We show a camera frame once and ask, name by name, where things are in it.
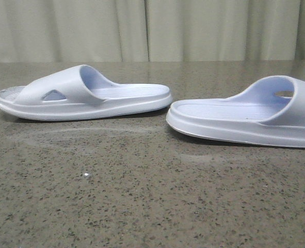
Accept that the light blue slipper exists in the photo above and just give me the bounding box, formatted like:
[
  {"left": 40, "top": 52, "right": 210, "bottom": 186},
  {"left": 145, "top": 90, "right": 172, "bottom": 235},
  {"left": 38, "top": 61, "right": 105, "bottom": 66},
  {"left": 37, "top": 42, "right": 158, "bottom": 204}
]
[
  {"left": 0, "top": 65, "right": 172, "bottom": 121},
  {"left": 166, "top": 75, "right": 305, "bottom": 148}
]

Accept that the beige pleated curtain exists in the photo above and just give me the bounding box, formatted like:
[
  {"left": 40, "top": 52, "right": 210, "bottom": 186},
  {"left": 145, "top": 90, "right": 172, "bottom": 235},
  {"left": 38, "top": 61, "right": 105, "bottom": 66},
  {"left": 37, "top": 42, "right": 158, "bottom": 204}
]
[{"left": 0, "top": 1, "right": 305, "bottom": 62}]

